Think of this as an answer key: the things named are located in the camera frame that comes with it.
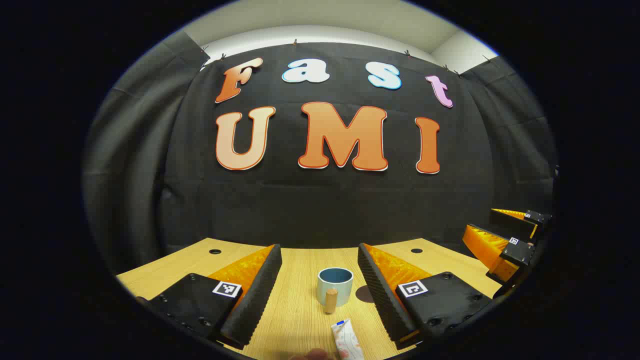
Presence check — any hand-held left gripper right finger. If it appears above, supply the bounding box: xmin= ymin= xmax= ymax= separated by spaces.
xmin=357 ymin=243 xmax=493 ymax=351

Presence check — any wooden desktop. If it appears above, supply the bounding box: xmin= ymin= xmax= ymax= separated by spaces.
xmin=116 ymin=237 xmax=503 ymax=360

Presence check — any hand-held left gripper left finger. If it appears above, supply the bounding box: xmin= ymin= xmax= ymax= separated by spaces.
xmin=136 ymin=244 xmax=283 ymax=351

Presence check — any white toothpaste tube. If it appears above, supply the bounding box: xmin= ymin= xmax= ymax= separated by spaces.
xmin=330 ymin=319 xmax=365 ymax=360

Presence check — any light blue cup wooden handle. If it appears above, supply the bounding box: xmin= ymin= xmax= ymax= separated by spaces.
xmin=316 ymin=267 xmax=354 ymax=315

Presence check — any black backdrop cloth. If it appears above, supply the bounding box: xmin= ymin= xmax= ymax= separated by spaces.
xmin=82 ymin=31 xmax=558 ymax=276

